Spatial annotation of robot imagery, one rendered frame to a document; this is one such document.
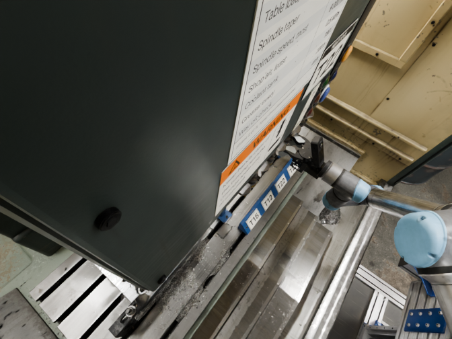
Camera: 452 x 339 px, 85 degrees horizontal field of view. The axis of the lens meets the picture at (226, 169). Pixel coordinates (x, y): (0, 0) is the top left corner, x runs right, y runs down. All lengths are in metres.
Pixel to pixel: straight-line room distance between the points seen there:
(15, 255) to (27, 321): 0.34
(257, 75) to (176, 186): 0.09
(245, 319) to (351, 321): 0.91
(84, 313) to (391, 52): 1.44
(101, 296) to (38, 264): 0.52
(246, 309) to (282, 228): 0.39
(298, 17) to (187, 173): 0.12
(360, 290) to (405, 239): 1.29
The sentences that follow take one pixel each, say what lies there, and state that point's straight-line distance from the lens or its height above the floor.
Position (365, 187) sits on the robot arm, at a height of 1.21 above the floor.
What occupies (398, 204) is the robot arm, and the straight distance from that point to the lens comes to 0.95.
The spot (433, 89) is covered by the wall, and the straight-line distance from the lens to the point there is 1.26.
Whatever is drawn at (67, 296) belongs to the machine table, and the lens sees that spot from 1.09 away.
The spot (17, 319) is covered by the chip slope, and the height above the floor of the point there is 0.65.
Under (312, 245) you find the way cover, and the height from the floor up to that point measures 0.71.
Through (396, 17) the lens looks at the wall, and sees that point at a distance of 1.18.
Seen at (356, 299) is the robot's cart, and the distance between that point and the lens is 1.96.
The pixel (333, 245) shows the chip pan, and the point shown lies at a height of 0.67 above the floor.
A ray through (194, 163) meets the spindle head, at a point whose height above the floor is 1.76.
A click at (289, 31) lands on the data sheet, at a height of 1.81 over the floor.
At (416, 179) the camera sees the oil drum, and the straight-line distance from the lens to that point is 2.87.
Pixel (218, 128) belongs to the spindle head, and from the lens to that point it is 0.15.
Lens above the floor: 1.89
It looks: 58 degrees down
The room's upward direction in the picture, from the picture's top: 10 degrees clockwise
